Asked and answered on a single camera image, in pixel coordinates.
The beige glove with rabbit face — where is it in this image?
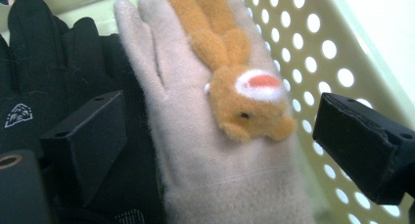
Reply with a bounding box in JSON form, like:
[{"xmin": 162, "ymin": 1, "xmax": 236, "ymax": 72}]
[{"xmin": 113, "ymin": 0, "xmax": 316, "ymax": 224}]

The pale green perforated plastic basket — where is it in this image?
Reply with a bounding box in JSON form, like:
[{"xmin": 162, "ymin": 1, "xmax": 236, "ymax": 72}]
[{"xmin": 0, "ymin": 0, "xmax": 415, "ymax": 224}]

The black glove with white logo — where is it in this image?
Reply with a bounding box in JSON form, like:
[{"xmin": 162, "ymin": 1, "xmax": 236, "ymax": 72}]
[{"xmin": 0, "ymin": 0, "xmax": 164, "ymax": 224}]

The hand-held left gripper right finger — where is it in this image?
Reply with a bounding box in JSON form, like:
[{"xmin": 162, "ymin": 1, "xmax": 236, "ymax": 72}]
[{"xmin": 312, "ymin": 92, "xmax": 415, "ymax": 206}]

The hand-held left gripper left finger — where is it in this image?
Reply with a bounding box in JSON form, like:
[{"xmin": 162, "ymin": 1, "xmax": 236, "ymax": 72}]
[{"xmin": 38, "ymin": 90, "xmax": 128, "ymax": 208}]

